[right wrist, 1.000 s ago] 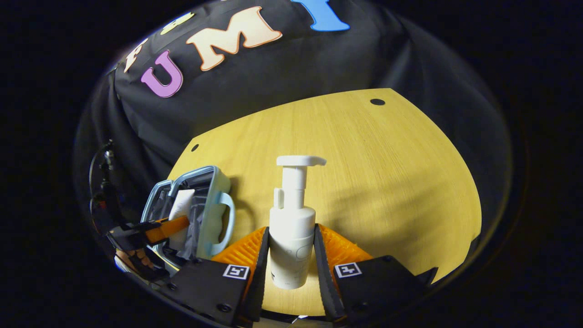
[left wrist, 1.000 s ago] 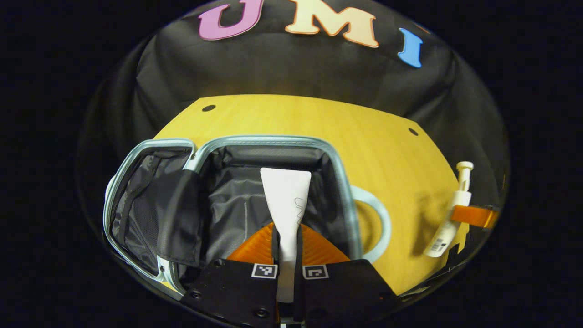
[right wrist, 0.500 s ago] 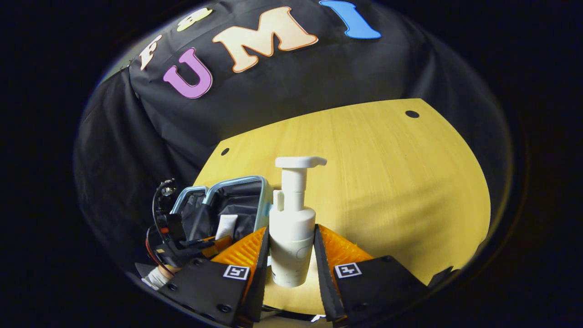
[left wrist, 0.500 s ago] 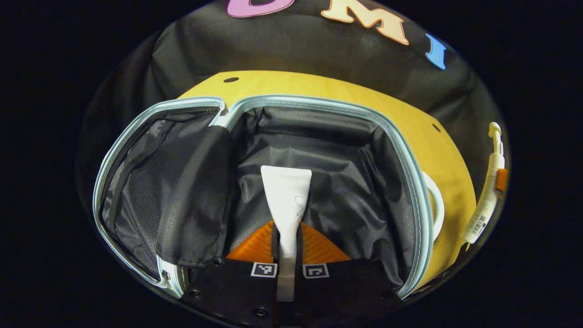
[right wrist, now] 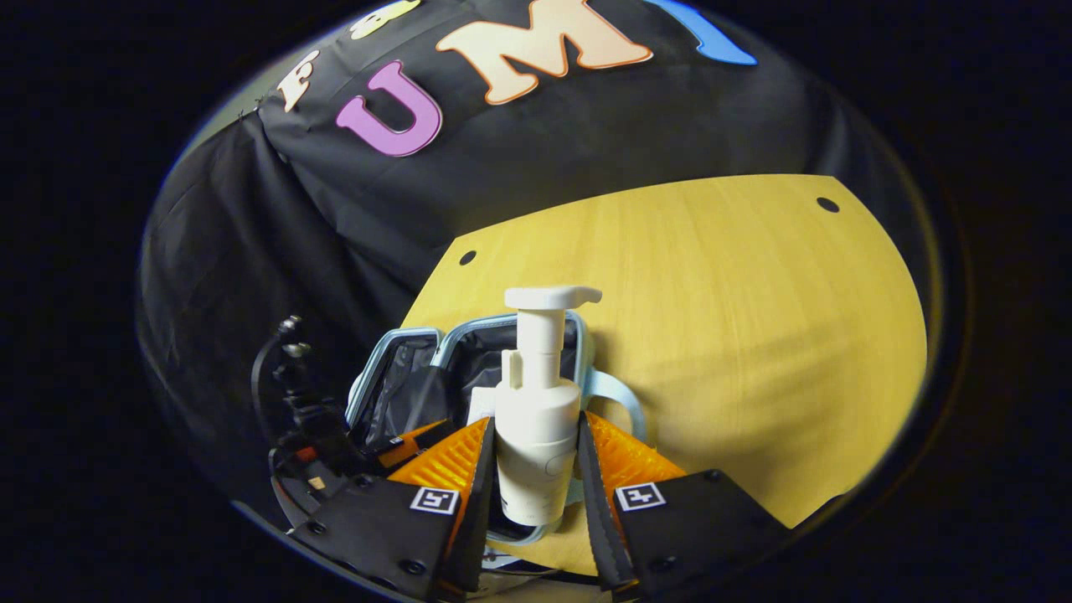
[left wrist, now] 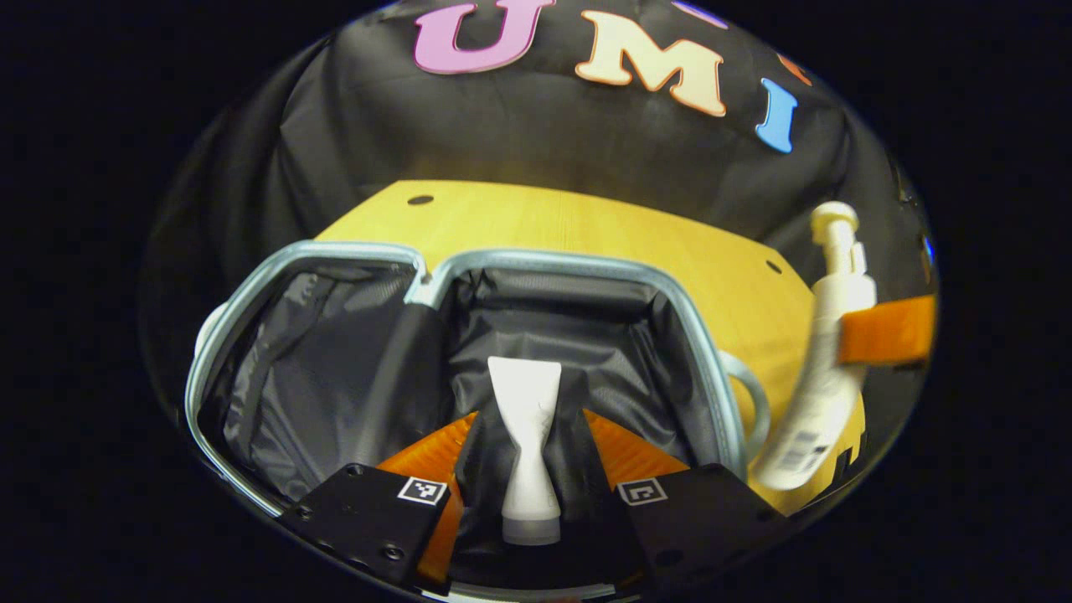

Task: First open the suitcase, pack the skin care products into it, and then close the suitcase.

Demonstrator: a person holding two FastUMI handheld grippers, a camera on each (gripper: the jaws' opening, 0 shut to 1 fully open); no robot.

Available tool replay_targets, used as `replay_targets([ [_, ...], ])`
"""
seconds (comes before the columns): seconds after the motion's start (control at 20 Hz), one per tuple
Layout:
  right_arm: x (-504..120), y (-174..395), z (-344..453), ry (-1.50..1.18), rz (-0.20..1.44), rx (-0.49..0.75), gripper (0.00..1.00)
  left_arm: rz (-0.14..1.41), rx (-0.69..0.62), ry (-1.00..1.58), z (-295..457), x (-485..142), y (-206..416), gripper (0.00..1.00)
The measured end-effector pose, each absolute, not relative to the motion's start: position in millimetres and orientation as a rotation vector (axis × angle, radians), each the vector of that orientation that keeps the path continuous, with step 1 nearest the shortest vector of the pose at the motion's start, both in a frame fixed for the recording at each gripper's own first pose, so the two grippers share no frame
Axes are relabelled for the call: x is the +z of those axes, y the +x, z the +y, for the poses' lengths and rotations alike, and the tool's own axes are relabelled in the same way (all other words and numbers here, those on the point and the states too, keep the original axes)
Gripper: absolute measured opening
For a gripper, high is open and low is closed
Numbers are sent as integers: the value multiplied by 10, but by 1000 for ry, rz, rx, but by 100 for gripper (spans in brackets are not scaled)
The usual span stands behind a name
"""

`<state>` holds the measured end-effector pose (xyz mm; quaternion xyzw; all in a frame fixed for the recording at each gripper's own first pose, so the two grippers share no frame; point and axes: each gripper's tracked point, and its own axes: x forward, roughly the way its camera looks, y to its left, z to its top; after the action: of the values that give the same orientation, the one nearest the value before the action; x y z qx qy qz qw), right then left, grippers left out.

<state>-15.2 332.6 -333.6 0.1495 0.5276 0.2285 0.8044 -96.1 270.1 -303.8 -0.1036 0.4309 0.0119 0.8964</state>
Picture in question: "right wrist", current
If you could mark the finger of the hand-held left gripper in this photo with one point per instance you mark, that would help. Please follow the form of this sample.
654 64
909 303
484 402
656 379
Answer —
406 448

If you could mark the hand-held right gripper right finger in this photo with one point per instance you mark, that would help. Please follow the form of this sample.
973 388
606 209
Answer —
601 536

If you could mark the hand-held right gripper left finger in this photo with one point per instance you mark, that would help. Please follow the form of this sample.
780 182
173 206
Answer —
481 519

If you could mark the light blue suitcase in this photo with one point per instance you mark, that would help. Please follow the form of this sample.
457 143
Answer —
402 377

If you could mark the white pump bottle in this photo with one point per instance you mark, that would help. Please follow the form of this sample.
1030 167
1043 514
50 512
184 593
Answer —
536 444

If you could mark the black backdrop cloth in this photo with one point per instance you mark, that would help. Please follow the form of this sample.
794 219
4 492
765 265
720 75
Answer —
251 251

